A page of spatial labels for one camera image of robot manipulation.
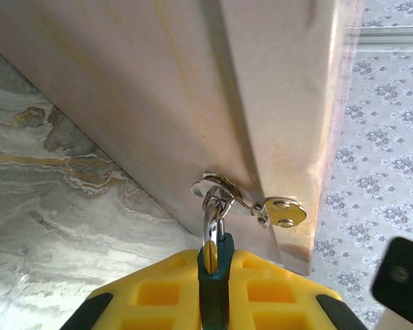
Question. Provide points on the aluminium frame rail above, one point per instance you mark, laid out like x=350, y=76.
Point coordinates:
x=389, y=36

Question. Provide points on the blue padlock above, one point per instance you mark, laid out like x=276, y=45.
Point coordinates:
x=213, y=299

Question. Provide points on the silver metal hasp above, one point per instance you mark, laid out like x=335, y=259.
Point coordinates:
x=282, y=213

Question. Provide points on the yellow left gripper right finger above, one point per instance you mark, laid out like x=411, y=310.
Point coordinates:
x=278, y=302

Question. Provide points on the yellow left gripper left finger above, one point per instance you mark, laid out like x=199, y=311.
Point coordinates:
x=151, y=302

